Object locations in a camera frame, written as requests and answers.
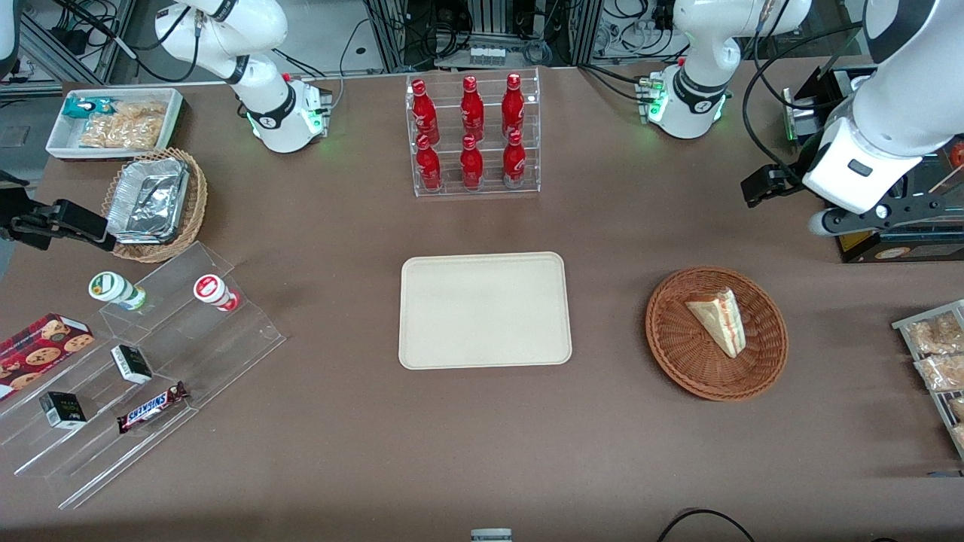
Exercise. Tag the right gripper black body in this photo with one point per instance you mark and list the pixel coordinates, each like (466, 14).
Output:
(16, 211)

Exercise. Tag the triangle sandwich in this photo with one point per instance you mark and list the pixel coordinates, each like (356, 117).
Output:
(719, 320)

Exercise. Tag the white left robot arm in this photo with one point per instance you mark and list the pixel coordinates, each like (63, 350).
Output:
(896, 98)

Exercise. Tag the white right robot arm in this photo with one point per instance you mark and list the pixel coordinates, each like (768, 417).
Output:
(263, 98)

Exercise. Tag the aluminium foil tray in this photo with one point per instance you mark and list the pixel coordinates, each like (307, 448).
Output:
(147, 199)

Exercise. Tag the tray of snack bags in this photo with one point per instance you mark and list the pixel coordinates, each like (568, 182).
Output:
(904, 325)

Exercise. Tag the light tan wicker basket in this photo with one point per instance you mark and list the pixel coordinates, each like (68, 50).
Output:
(197, 203)

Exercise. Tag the brown round wicker basket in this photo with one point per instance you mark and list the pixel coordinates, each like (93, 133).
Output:
(678, 346)

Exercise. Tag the beige plastic tray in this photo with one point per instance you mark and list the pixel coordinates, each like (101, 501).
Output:
(482, 312)

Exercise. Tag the green lid yogurt cup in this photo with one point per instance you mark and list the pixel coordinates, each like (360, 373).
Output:
(113, 288)

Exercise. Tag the white rectangular bin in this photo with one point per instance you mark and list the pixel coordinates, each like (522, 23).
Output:
(60, 143)

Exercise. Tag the clear bag of crackers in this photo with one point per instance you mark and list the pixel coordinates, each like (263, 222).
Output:
(143, 111)
(120, 134)

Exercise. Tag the teal snack packet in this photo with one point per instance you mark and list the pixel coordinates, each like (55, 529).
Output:
(83, 107)

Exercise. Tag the clear bag of pastry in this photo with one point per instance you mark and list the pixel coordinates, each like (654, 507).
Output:
(938, 335)
(958, 408)
(943, 373)

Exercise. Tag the red cookie box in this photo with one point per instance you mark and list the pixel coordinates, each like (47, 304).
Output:
(41, 350)

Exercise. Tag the red lid yogurt cup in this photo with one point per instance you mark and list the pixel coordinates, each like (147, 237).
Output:
(211, 290)

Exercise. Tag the small black box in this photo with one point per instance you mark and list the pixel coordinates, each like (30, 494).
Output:
(62, 410)
(132, 363)

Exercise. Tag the clear acrylic stepped shelf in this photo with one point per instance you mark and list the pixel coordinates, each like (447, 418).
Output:
(226, 354)

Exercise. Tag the brown Snickers bar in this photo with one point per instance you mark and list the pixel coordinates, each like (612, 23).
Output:
(153, 407)

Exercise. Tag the red cola bottle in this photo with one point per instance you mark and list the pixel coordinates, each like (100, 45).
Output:
(472, 109)
(428, 165)
(513, 105)
(425, 113)
(471, 165)
(514, 162)

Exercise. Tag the clear acrylic bottle rack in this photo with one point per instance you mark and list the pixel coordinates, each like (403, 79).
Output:
(493, 188)

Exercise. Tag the white power strip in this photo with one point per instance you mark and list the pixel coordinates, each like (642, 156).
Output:
(486, 55)

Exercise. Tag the small grey box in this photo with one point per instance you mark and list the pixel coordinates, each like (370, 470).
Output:
(491, 536)

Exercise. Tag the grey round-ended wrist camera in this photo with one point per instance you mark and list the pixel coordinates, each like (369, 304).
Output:
(825, 223)

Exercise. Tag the aluminium frame rack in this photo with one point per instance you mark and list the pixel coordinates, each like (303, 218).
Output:
(497, 19)

